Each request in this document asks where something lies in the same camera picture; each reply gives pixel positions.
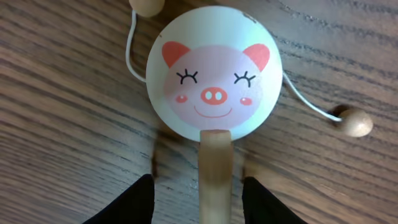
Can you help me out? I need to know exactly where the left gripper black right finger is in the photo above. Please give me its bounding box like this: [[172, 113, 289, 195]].
[[242, 177, 307, 224]]

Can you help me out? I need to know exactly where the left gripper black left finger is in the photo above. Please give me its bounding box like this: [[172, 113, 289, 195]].
[[83, 174, 155, 224]]

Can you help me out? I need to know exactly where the white wooden rattle drum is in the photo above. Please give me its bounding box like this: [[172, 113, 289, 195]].
[[139, 6, 373, 223]]

